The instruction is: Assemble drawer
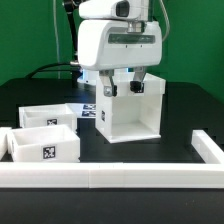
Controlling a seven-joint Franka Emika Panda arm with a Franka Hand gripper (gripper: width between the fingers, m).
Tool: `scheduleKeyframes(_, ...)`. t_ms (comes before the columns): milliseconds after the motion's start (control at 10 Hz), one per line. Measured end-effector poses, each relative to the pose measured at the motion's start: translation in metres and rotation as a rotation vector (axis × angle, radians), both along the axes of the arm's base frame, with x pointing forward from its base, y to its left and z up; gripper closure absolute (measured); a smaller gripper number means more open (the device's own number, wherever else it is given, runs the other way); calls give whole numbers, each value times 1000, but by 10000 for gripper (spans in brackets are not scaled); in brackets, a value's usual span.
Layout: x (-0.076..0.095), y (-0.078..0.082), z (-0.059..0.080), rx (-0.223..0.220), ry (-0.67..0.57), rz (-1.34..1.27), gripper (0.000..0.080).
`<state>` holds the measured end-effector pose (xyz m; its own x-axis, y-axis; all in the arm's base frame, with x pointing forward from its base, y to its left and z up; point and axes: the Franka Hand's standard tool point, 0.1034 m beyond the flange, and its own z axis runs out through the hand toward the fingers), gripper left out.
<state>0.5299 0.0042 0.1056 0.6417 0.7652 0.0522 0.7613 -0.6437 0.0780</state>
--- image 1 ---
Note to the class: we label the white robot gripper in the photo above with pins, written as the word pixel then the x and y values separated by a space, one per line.
pixel 107 44

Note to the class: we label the white drawer cabinet box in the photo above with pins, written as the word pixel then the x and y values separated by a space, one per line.
pixel 129 116

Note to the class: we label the white drawer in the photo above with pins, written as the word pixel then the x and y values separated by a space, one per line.
pixel 57 143
pixel 45 115

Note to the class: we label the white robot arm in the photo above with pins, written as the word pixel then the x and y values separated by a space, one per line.
pixel 137 19

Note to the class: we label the white marker sheet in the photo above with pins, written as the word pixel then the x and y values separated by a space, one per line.
pixel 83 110

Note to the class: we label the white front fence rail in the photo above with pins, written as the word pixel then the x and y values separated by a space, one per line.
pixel 110 175

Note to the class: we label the white fence rail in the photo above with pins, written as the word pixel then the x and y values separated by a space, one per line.
pixel 208 150
pixel 4 146
pixel 110 175

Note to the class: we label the white right fence rail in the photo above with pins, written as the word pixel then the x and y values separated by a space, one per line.
pixel 208 150

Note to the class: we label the white left fence rail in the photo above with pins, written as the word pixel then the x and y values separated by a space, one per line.
pixel 4 146

